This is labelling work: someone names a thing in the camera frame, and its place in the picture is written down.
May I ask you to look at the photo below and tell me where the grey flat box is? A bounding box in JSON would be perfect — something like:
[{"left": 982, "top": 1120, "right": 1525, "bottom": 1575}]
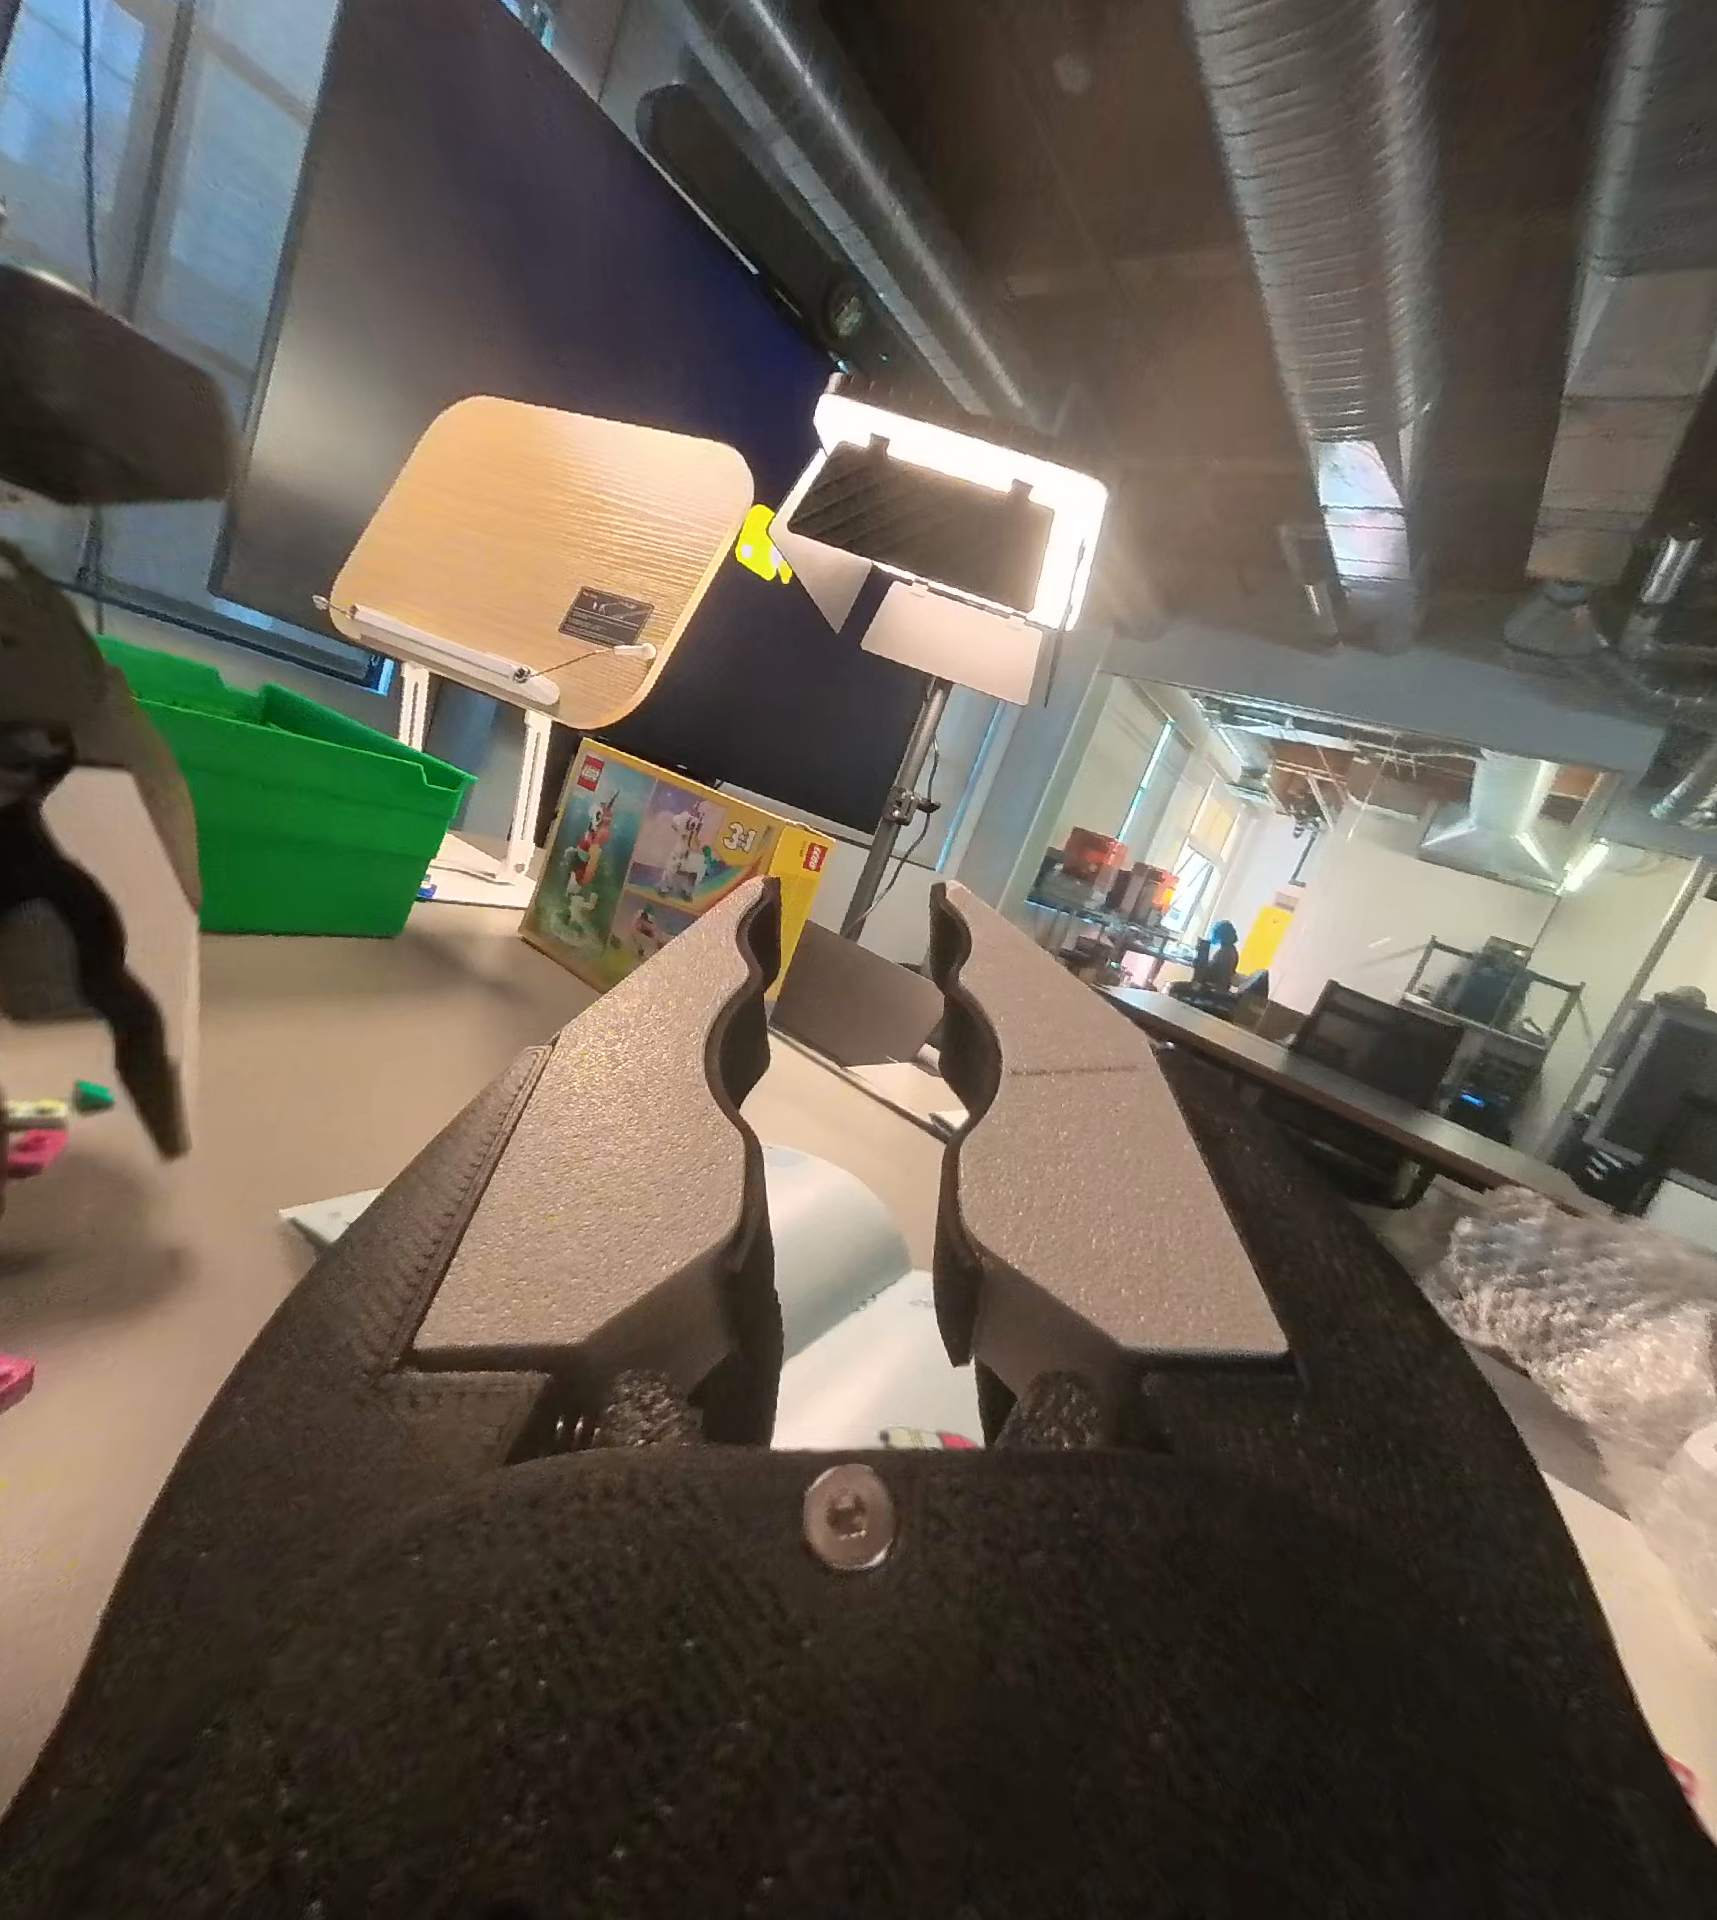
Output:
[{"left": 768, "top": 926, "right": 951, "bottom": 1070}]

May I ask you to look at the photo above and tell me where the bubble wrap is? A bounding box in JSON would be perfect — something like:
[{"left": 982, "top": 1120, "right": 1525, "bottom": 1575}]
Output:
[{"left": 1421, "top": 1185, "right": 1717, "bottom": 1480}]

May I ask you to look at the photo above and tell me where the metal shelf rack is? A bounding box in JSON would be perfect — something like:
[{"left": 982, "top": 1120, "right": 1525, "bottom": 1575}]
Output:
[{"left": 1406, "top": 936, "right": 1587, "bottom": 1112}]

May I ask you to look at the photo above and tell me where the yellow lego box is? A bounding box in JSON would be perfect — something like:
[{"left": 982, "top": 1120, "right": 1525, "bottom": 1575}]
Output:
[{"left": 520, "top": 734, "right": 837, "bottom": 1004}]

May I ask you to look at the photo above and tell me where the rectangular metal duct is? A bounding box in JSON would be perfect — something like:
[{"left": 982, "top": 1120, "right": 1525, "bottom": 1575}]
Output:
[{"left": 1533, "top": 0, "right": 1717, "bottom": 588}]

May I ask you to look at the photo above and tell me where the large dark wall screen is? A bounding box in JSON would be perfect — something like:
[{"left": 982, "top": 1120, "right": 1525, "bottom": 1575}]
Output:
[{"left": 208, "top": 0, "right": 951, "bottom": 843}]

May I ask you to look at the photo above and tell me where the wooden book stand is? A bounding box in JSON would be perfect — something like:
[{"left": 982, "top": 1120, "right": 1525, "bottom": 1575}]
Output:
[{"left": 314, "top": 395, "right": 759, "bottom": 903}]

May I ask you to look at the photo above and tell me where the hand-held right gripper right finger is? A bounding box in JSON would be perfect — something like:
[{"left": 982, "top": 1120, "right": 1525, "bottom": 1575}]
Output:
[{"left": 925, "top": 880, "right": 1293, "bottom": 1451}]

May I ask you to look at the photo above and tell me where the green plastic bin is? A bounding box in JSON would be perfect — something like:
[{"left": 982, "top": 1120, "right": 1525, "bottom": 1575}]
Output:
[{"left": 0, "top": 636, "right": 476, "bottom": 940}]

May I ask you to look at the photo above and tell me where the black light stand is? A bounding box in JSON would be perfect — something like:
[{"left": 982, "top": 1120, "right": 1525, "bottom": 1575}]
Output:
[{"left": 841, "top": 683, "right": 951, "bottom": 940}]

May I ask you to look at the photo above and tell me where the black desk monitor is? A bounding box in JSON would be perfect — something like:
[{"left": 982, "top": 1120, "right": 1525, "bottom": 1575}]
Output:
[{"left": 1293, "top": 982, "right": 1467, "bottom": 1105}]

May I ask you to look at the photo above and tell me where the silver extraction hood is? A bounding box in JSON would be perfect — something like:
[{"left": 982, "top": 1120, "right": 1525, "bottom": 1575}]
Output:
[{"left": 1421, "top": 750, "right": 1611, "bottom": 889}]

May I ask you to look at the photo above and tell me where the open pale blue instruction booklet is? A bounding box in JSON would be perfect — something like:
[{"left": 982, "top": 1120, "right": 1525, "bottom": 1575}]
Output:
[{"left": 280, "top": 1141, "right": 986, "bottom": 1451}]

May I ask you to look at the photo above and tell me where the long dark table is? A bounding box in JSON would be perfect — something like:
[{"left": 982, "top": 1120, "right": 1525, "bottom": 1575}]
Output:
[{"left": 1100, "top": 982, "right": 1626, "bottom": 1219}]

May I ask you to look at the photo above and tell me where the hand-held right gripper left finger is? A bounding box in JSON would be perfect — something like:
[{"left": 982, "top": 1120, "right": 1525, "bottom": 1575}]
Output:
[{"left": 409, "top": 874, "right": 789, "bottom": 1451}]

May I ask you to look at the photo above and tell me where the studio light panel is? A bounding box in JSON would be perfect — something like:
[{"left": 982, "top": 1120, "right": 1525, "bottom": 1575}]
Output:
[{"left": 772, "top": 375, "right": 1114, "bottom": 714}]

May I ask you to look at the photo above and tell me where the grey ceiling pipe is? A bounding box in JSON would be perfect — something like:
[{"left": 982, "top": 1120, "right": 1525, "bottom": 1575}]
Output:
[{"left": 708, "top": 0, "right": 1040, "bottom": 422}]

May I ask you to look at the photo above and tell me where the shelf with red equipment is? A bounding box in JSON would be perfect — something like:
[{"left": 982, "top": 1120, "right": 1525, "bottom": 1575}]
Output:
[{"left": 1030, "top": 825, "right": 1191, "bottom": 962}]

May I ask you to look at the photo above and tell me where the black hanging cable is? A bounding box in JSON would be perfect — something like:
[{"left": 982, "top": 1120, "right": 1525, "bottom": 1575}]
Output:
[{"left": 79, "top": 0, "right": 110, "bottom": 594}]

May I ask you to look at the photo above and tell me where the ribbed silver ventilation duct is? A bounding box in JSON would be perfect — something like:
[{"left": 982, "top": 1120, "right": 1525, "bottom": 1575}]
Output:
[{"left": 1189, "top": 0, "right": 1446, "bottom": 438}]

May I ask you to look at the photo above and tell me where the black video bar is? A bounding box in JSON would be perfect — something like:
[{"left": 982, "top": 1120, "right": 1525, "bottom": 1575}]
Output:
[{"left": 636, "top": 83, "right": 897, "bottom": 370}]

